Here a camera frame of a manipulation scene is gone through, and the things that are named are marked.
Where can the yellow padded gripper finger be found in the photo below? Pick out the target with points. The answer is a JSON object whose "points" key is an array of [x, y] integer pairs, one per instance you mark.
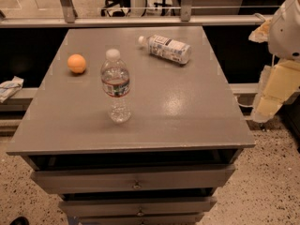
{"points": [[261, 33], [276, 85]]}

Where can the clear water bottle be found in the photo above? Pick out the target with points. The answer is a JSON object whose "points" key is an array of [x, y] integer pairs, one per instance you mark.
{"points": [[115, 80]]}

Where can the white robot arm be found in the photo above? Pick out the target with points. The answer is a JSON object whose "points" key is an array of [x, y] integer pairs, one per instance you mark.
{"points": [[284, 33]]}

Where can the lying white labelled bottle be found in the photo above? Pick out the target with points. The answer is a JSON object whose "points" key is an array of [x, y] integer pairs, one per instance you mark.
{"points": [[167, 48]]}

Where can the black office chair base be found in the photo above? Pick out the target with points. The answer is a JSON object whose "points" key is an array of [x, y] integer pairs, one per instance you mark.
{"points": [[124, 8]]}

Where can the grey drawer cabinet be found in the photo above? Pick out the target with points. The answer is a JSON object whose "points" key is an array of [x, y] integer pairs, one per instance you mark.
{"points": [[180, 115]]}

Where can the middle drawer with knob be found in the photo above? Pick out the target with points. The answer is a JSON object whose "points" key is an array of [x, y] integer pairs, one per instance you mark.
{"points": [[138, 207]]}

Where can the drawer with knob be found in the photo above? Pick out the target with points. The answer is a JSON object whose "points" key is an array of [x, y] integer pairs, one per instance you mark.
{"points": [[133, 179], [138, 207]]}

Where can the orange ball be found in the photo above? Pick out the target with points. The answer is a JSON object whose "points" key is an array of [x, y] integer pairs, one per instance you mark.
{"points": [[76, 63]]}

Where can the bottom drawer front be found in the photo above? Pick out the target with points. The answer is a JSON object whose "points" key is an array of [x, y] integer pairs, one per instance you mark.
{"points": [[173, 219]]}

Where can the top drawer with knob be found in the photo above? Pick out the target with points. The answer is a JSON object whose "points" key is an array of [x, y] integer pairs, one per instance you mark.
{"points": [[133, 179]]}

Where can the white packet on ledge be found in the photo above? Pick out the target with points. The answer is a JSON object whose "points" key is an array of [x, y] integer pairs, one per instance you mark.
{"points": [[9, 88]]}

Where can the black shoe tip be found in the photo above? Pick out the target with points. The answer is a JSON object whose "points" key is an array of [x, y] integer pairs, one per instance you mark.
{"points": [[20, 221]]}

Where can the metal rail frame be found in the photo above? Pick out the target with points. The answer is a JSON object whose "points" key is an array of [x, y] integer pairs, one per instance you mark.
{"points": [[86, 13]]}

